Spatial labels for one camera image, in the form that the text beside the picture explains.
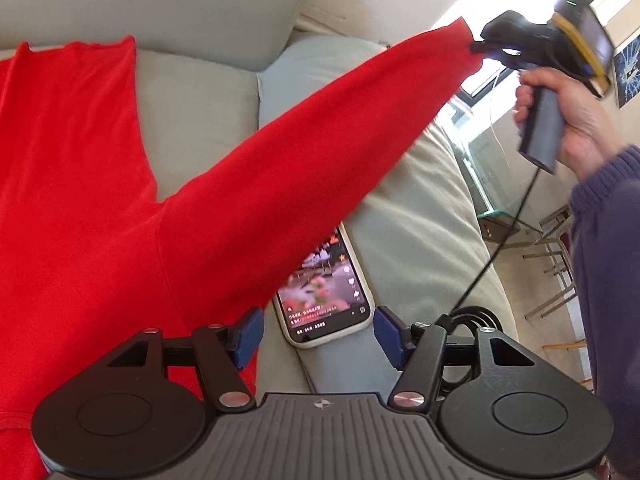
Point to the person's right hand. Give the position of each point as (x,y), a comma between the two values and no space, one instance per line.
(585,125)

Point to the person's right forearm purple sleeve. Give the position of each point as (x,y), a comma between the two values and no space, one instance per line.
(611,290)

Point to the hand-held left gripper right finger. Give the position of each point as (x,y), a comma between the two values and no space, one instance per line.
(389,338)

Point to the grey sofa back cushion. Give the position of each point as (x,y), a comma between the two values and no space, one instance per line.
(165,5)

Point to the glass side table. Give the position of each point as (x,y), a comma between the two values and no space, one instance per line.
(482,170)

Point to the red sweater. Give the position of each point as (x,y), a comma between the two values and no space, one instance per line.
(125,220)

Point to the grey sofa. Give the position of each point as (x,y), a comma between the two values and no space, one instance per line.
(415,220)

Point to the wooden chair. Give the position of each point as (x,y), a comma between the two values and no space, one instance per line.
(557,270)

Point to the wall poster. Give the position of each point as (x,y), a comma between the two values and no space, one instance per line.
(628,71)

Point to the smartphone with white case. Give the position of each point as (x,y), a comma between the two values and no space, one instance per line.
(327,294)

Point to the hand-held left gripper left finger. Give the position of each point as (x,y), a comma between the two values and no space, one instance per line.
(248,338)

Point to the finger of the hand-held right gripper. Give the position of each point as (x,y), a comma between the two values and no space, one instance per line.
(506,26)
(486,50)

